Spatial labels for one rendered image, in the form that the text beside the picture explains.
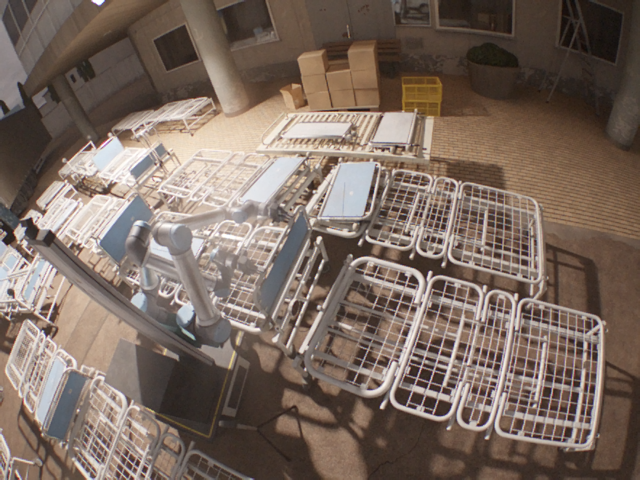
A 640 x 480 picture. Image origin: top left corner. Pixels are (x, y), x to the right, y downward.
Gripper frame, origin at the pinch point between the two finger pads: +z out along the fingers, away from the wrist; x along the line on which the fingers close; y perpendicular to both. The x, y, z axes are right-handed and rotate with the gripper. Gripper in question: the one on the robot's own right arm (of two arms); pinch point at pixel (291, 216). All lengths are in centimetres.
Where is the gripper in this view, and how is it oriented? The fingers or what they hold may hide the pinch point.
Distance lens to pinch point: 177.4
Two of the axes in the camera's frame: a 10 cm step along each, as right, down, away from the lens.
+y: -3.3, 7.7, -5.5
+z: 9.4, 2.5, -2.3
